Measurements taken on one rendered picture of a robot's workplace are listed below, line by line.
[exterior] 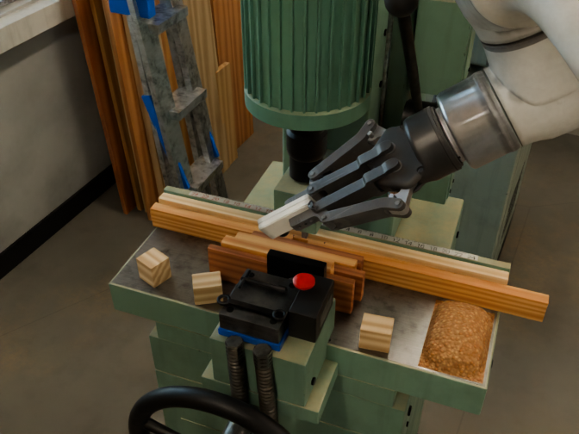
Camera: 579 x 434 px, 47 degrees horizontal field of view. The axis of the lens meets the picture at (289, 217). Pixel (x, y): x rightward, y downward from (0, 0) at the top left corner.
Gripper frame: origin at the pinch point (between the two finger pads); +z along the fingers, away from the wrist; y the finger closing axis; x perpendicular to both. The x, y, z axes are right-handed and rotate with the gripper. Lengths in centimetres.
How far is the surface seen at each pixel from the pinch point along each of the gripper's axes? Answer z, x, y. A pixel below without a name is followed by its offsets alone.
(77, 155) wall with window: 120, -85, 139
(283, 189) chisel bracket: 6.2, -13.9, 15.7
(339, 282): 5.0, -23.8, 3.0
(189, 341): 32.8, -23.6, 4.5
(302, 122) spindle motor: -3.8, -2.1, 14.2
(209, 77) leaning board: 65, -101, 156
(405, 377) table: 2.0, -31.5, -11.3
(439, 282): -6.5, -35.5, 2.2
